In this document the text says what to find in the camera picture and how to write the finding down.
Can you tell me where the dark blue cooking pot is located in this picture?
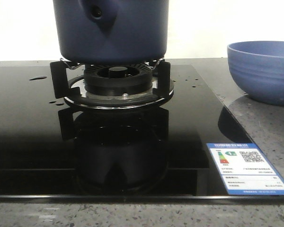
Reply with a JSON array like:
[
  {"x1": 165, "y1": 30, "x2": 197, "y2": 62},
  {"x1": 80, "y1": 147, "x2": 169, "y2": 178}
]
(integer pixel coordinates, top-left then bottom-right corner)
[{"x1": 53, "y1": 0, "x2": 169, "y2": 65}]

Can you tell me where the light blue ribbed bowl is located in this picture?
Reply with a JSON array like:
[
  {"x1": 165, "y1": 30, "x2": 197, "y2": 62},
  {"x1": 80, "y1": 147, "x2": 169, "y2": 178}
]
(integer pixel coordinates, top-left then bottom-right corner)
[{"x1": 227, "y1": 41, "x2": 284, "y2": 105}]

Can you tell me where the blue energy label sticker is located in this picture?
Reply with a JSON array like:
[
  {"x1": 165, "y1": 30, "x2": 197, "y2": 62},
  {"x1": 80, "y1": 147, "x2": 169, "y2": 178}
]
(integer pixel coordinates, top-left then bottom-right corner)
[{"x1": 207, "y1": 143, "x2": 284, "y2": 196}]

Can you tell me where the black right pot support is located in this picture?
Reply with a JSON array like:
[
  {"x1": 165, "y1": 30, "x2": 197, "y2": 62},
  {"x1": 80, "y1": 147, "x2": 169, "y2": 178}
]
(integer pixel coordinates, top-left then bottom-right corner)
[{"x1": 50, "y1": 60, "x2": 174, "y2": 109}]

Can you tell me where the black right gas burner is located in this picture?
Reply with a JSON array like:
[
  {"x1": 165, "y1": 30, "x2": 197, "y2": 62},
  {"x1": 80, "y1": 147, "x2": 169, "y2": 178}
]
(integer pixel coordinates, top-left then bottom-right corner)
[{"x1": 83, "y1": 64, "x2": 152, "y2": 96}]

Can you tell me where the black glass gas cooktop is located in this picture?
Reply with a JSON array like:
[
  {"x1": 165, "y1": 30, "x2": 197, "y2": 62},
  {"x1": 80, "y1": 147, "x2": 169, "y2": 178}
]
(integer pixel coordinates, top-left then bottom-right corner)
[{"x1": 0, "y1": 65, "x2": 284, "y2": 204}]

